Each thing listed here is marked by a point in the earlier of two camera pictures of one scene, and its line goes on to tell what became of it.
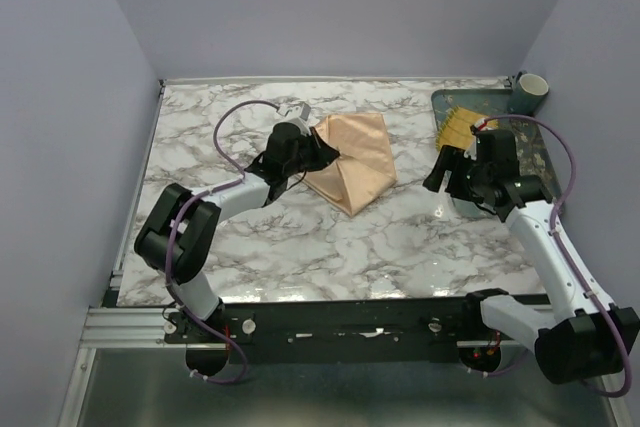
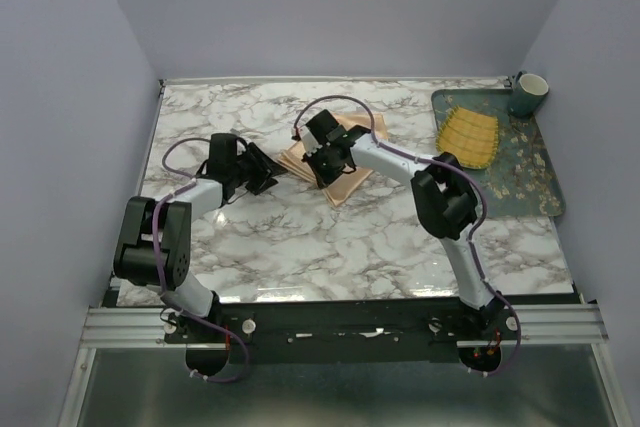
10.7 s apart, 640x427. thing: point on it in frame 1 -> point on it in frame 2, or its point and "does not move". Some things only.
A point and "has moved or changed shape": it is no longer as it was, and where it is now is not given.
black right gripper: (447, 160) -> (322, 180)
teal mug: (527, 93) does not move
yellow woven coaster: (456, 129) does not move
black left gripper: (324, 154) -> (269, 166)
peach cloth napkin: (364, 166) has moved or changed shape
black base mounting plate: (414, 330) does not move
